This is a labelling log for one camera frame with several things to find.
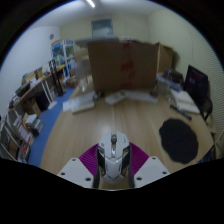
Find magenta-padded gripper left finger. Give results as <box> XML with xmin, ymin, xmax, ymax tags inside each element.
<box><xmin>57</xmin><ymin>143</ymin><xmax>101</xmax><ymax>189</ymax></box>

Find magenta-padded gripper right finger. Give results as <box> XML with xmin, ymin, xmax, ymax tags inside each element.
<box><xmin>128</xmin><ymin>142</ymin><xmax>171</xmax><ymax>189</ymax></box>

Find white computer mouse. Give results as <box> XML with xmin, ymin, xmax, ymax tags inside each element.
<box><xmin>96</xmin><ymin>130</ymin><xmax>132</xmax><ymax>184</ymax></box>

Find black scalloped mouse pad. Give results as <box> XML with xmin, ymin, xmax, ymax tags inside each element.
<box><xmin>158</xmin><ymin>118</ymin><xmax>200</xmax><ymax>165</ymax></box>

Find white power strip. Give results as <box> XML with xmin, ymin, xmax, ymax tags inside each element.
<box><xmin>71</xmin><ymin>101</ymin><xmax>96</xmax><ymax>114</ymax></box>

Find black marker pen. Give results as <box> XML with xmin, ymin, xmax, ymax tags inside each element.
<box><xmin>169</xmin><ymin>104</ymin><xmax>193</xmax><ymax>121</ymax></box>

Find cluttered shelf unit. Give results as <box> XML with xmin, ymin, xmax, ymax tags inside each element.
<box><xmin>0</xmin><ymin>109</ymin><xmax>44</xmax><ymax>164</ymax></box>

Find open white book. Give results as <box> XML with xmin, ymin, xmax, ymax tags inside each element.
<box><xmin>170</xmin><ymin>89</ymin><xmax>201</xmax><ymax>115</ymax></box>

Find blue book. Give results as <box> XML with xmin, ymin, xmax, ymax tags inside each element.
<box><xmin>156</xmin><ymin>75</ymin><xmax>184</xmax><ymax>92</ymax></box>

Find black office chair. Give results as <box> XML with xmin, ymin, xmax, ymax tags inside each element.
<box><xmin>184</xmin><ymin>64</ymin><xmax>214</xmax><ymax>121</ymax></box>

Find large brown cardboard box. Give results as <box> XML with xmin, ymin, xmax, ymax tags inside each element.
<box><xmin>87</xmin><ymin>38</ymin><xmax>160</xmax><ymax>94</ymax></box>

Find small brown cardboard box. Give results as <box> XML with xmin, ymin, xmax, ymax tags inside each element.
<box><xmin>156</xmin><ymin>42</ymin><xmax>175</xmax><ymax>74</ymax></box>

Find blue and white cabinet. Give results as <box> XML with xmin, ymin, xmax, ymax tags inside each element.
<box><xmin>50</xmin><ymin>39</ymin><xmax>77</xmax><ymax>79</ymax></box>

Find grey door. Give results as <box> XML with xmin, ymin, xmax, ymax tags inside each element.
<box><xmin>90</xmin><ymin>18</ymin><xmax>114</xmax><ymax>38</ymax></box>

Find ceiling tube light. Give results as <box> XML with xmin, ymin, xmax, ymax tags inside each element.
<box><xmin>85</xmin><ymin>0</ymin><xmax>97</xmax><ymax>9</ymax></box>

